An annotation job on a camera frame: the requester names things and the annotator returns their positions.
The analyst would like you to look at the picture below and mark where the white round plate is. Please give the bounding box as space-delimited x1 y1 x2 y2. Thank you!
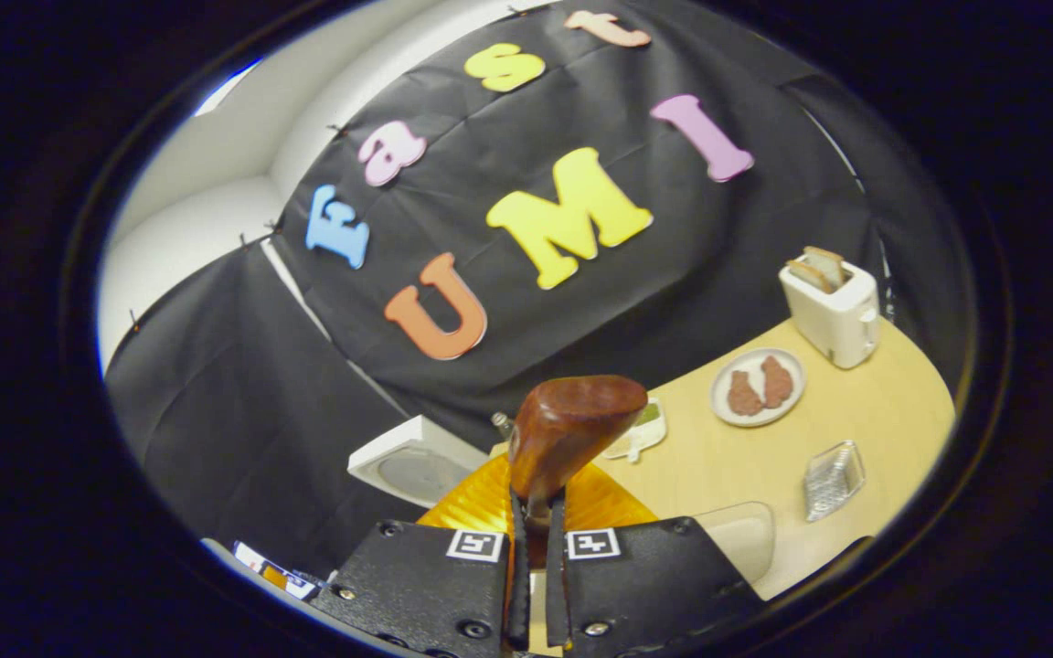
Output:
709 347 807 429

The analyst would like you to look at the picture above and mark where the white divided grain tray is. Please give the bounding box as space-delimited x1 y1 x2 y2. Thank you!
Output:
601 398 669 464

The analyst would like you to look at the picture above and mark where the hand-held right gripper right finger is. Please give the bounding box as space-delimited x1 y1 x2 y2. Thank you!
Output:
540 462 765 658

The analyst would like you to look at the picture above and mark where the clear plastic container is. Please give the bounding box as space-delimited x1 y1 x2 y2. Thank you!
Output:
689 501 777 586

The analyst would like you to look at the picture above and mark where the white toaster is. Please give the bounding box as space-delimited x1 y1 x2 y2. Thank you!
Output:
778 258 882 370

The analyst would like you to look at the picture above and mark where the metal wire chopstick holder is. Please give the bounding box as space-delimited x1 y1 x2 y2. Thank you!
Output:
803 440 867 524

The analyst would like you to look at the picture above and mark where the brown meat piece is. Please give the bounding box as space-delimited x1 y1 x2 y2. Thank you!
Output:
760 355 794 409
728 369 763 418

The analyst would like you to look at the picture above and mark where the toast bread slice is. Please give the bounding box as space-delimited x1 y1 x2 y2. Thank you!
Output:
787 259 834 293
803 245 849 286

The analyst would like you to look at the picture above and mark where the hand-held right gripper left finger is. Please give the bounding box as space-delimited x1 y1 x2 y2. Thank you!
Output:
312 452 529 658

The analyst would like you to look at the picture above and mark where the printed cardboard box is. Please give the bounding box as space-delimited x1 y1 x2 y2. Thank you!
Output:
234 541 326 600

